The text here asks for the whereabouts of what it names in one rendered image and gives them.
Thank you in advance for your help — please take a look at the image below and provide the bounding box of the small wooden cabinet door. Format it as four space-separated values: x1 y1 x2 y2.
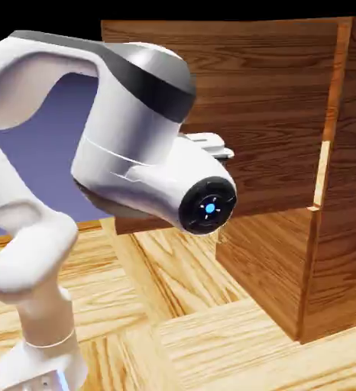
297 206 356 345

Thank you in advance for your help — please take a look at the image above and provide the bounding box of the large wooden cabinet door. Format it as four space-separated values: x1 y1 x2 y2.
313 16 356 213

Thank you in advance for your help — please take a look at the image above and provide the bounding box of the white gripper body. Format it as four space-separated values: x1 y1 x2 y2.
179 131 236 160

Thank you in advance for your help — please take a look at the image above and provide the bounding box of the wooden cabinet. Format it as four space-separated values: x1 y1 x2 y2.
100 16 356 345

